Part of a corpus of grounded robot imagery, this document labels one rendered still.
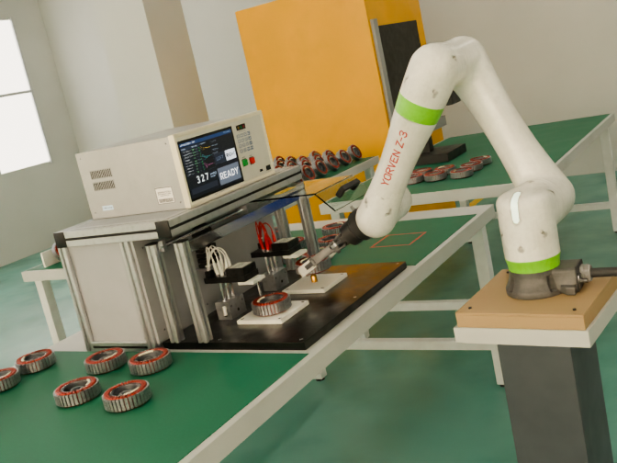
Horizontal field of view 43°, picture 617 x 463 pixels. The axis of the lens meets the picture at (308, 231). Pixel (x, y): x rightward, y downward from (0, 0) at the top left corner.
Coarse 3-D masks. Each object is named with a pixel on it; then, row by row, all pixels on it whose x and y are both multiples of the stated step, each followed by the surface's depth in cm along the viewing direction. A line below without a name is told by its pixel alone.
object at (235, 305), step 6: (240, 294) 228; (222, 300) 225; (228, 300) 224; (234, 300) 225; (240, 300) 228; (216, 306) 226; (222, 306) 224; (228, 306) 223; (234, 306) 225; (240, 306) 227; (222, 312) 225; (228, 312) 224; (234, 312) 225; (240, 312) 227; (222, 318) 226; (228, 318) 225; (234, 318) 225
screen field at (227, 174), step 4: (228, 164) 229; (232, 164) 231; (236, 164) 232; (220, 168) 226; (224, 168) 227; (228, 168) 229; (232, 168) 231; (236, 168) 232; (220, 172) 226; (224, 172) 227; (228, 172) 229; (232, 172) 231; (236, 172) 232; (240, 172) 234; (220, 176) 226; (224, 176) 227; (228, 176) 229; (232, 176) 231; (236, 176) 232; (240, 176) 234; (220, 180) 226; (224, 180) 227; (228, 180) 229; (232, 180) 230; (220, 184) 225; (224, 184) 227
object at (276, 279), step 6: (270, 270) 248; (276, 270) 247; (282, 270) 247; (264, 276) 245; (270, 276) 244; (276, 276) 244; (282, 276) 247; (264, 282) 245; (270, 282) 244; (276, 282) 244; (282, 282) 247; (288, 282) 250; (264, 288) 246; (270, 288) 245; (276, 288) 244
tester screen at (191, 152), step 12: (228, 132) 230; (180, 144) 212; (192, 144) 216; (204, 144) 221; (216, 144) 225; (228, 144) 230; (192, 156) 216; (204, 156) 220; (192, 168) 215; (204, 168) 220; (216, 168) 224; (192, 180) 215; (204, 192) 219
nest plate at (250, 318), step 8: (296, 304) 221; (304, 304) 221; (288, 312) 215; (296, 312) 217; (240, 320) 218; (248, 320) 216; (256, 320) 215; (264, 320) 213; (272, 320) 212; (280, 320) 210
